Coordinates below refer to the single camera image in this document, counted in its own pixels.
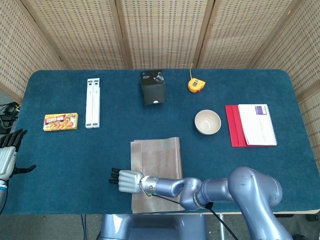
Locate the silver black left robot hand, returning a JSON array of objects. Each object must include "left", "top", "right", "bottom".
[{"left": 0, "top": 128, "right": 37, "bottom": 181}]

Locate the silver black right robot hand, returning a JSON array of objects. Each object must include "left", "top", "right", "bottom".
[{"left": 108, "top": 167, "right": 145, "bottom": 194}]

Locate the grey-brown woven placemat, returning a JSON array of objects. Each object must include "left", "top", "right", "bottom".
[{"left": 130, "top": 136, "right": 186, "bottom": 214}]

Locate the beige bowl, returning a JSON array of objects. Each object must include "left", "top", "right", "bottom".
[{"left": 194, "top": 109, "right": 222, "bottom": 136}]

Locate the white spiral notebook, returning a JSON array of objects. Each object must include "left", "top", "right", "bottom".
[{"left": 237, "top": 103, "right": 278, "bottom": 147}]

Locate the blue-grey robot torso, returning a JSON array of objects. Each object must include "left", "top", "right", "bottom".
[{"left": 98, "top": 213, "right": 209, "bottom": 240}]

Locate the blue felt table cover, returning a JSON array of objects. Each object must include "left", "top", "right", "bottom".
[{"left": 2, "top": 69, "right": 316, "bottom": 215}]

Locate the yellow curry roux box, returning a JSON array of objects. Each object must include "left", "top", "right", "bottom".
[{"left": 42, "top": 112, "right": 79, "bottom": 132}]

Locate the white folding stand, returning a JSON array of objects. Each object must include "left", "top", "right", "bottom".
[{"left": 85, "top": 77, "right": 101, "bottom": 129}]

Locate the black product box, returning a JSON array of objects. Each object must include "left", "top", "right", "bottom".
[{"left": 139, "top": 70, "right": 167, "bottom": 106}]

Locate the yellow tape measure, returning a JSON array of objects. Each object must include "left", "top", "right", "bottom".
[{"left": 187, "top": 63, "right": 207, "bottom": 94}]

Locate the red folder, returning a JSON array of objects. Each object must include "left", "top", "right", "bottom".
[{"left": 225, "top": 104, "right": 251, "bottom": 148}]

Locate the woven bamboo folding screen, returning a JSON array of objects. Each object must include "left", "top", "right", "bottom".
[{"left": 0, "top": 0, "right": 320, "bottom": 163}]

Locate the black cables and adapter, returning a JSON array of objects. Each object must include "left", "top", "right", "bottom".
[{"left": 0, "top": 101, "right": 21, "bottom": 135}]

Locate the blue floor cable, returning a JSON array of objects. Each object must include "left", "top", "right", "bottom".
[{"left": 80, "top": 214, "right": 88, "bottom": 240}]

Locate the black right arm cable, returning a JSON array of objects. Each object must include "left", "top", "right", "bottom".
[{"left": 151, "top": 192, "right": 240, "bottom": 240}]

